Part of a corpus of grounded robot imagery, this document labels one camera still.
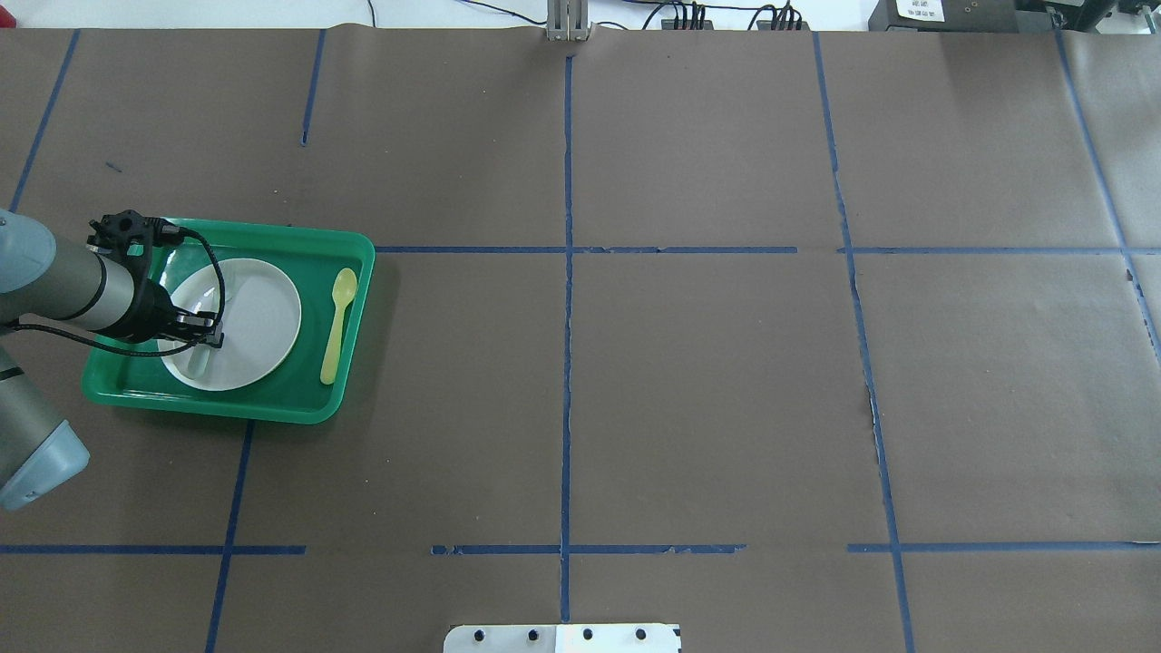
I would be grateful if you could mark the yellow plastic spoon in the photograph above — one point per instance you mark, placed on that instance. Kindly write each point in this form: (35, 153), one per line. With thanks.
(343, 291)

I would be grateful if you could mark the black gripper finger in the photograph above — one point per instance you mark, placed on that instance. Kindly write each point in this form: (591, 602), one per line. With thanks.
(198, 329)

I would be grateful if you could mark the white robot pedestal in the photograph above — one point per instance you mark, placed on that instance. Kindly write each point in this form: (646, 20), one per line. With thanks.
(591, 637)

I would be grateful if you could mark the black power strip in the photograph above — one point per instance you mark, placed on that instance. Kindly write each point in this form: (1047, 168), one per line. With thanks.
(691, 17)

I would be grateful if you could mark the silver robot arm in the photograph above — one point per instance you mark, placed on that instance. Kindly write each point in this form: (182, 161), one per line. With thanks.
(99, 294)

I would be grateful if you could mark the pale green plastic fork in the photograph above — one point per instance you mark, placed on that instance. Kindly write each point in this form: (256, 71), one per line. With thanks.
(199, 357)

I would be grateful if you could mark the aluminium frame post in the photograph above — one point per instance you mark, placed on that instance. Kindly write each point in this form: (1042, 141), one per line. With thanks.
(568, 21)

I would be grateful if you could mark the green plastic tray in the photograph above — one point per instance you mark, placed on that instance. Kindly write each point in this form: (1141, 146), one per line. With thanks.
(292, 393)

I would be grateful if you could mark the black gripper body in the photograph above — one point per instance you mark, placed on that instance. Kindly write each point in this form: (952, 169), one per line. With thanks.
(152, 314)

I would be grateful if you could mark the white round plate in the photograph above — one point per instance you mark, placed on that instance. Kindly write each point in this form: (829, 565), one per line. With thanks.
(260, 326)

